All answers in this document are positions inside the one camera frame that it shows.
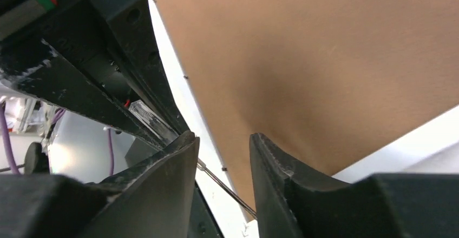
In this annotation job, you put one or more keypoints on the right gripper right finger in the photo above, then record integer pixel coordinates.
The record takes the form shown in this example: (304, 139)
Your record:
(295, 200)

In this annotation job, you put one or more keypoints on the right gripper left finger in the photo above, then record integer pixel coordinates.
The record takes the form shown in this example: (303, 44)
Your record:
(150, 199)

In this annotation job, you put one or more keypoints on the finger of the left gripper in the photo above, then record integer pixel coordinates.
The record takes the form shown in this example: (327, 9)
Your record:
(71, 93)
(128, 30)

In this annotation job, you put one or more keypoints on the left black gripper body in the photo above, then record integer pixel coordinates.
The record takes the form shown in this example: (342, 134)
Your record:
(59, 41)

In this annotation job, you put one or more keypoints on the white picture frame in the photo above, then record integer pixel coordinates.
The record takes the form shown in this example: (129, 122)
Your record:
(351, 88)

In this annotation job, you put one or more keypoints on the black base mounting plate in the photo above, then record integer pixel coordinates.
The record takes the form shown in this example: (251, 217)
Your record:
(202, 222)

